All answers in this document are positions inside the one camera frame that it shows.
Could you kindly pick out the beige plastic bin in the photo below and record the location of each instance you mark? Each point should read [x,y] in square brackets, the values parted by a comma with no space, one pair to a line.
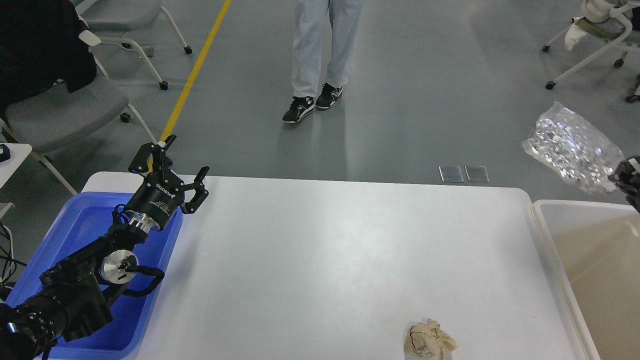
[593,252]

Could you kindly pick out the metal floor plate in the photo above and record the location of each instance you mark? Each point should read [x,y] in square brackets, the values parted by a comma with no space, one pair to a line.
[477,174]
[451,174]

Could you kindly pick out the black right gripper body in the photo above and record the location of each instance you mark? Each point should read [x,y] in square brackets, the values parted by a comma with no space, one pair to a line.
[632,190]

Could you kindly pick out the crumpled beige paper ball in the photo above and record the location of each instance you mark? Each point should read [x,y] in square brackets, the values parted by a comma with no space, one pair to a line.
[426,340]

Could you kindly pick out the left metal floor plate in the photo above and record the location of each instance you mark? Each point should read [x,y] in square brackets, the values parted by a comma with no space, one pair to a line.
[451,174]

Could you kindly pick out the right metal floor plate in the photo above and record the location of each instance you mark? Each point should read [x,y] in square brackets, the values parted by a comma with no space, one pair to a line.
[477,174]

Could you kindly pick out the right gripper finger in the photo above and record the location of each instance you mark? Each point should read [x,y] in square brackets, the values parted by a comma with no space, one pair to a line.
[624,170]

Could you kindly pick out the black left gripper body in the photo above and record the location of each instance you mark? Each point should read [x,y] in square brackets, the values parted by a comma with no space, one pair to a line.
[157,199]

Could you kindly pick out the white side table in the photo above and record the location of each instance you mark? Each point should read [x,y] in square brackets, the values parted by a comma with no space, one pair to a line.
[12,156]

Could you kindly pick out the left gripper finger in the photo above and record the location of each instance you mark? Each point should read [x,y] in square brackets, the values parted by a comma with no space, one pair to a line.
[152,158]
[200,194]

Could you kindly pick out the silver foil wrapper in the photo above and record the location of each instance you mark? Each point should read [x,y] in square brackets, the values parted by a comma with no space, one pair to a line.
[574,149]

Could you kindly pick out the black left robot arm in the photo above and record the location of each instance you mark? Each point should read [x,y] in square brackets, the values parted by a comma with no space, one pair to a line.
[78,291]

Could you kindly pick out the black jacket on chair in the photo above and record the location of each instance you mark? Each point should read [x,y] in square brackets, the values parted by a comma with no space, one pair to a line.
[40,45]

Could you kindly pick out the person in grey trousers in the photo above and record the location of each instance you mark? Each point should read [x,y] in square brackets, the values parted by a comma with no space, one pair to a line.
[311,17]

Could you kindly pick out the grey office chair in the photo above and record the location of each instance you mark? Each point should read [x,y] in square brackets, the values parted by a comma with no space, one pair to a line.
[56,118]

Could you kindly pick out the white chair top left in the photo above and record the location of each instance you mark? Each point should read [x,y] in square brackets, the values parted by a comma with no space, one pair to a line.
[111,20]

